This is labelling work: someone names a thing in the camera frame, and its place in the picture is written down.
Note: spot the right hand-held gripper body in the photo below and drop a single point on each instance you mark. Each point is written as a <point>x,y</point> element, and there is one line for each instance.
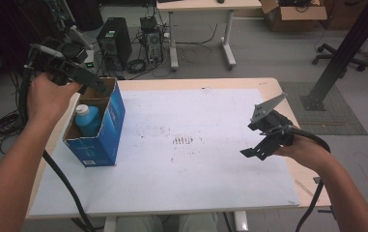
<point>275,125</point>

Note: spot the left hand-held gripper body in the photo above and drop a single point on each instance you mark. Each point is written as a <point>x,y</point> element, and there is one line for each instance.
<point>57,61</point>

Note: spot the blue bottle with white cap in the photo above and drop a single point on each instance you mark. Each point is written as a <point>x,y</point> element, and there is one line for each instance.
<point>87,121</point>

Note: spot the blue cardboard box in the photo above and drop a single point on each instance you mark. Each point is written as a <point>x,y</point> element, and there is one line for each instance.
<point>104,141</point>

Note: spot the person's left hand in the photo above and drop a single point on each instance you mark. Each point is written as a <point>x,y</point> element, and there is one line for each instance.
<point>48,98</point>

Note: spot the person's right hand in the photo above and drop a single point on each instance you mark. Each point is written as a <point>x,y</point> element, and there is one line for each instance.
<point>304,151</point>

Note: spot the black computer tower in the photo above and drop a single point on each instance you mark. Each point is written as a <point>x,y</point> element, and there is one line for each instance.
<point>115,42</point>

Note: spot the grey floor mat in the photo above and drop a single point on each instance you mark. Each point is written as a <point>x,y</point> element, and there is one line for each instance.
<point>329,112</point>

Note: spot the small grey computer tower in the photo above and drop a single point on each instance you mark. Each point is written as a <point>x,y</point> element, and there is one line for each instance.
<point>152,43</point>

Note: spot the white table mat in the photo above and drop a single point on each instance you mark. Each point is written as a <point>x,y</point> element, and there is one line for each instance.
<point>188,174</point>

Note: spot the black office chair base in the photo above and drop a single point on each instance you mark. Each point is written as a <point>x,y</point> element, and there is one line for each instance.
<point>336,58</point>

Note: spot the black metal stand beam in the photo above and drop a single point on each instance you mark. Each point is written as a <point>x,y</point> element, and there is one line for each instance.
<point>342,54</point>

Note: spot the brown cardboard box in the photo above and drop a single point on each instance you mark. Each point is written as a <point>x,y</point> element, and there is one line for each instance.
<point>296,14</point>

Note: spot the white-legged wooden table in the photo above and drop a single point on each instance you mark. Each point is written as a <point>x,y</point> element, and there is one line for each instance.
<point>209,5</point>

